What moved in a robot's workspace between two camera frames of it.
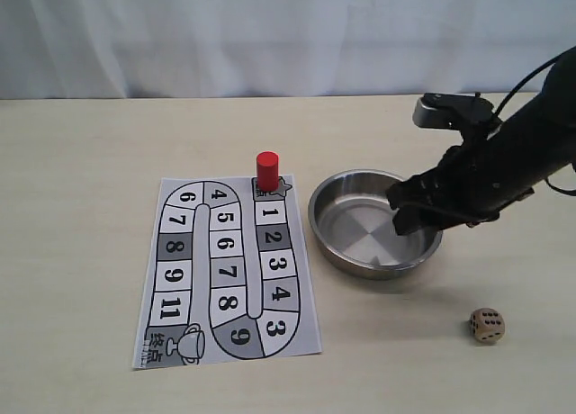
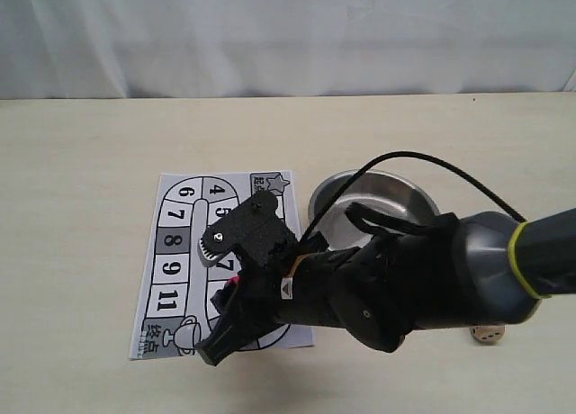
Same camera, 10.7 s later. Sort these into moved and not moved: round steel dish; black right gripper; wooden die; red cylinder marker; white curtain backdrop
Moved: red cylinder marker; black right gripper
Not moved: white curtain backdrop; round steel dish; wooden die
